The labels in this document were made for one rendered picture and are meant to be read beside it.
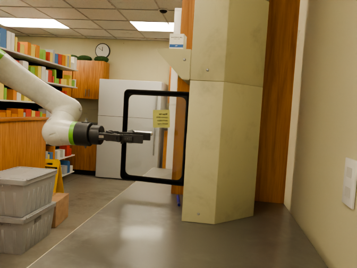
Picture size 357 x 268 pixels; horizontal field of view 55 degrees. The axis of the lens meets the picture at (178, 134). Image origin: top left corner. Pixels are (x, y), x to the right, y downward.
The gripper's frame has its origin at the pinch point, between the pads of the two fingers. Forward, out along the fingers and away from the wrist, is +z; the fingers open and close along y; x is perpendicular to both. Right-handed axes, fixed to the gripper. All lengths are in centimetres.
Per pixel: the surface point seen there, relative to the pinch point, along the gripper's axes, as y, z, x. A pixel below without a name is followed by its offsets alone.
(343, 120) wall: -32, 60, -11
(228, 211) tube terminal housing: -10.0, 32.9, 22.4
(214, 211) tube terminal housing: -14.6, 28.2, 21.6
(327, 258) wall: -29, 60, 28
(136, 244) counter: -38.0, 7.7, 25.9
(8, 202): 141, -144, 74
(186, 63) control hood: -14.5, 16.1, -26.4
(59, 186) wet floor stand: 295, -172, 96
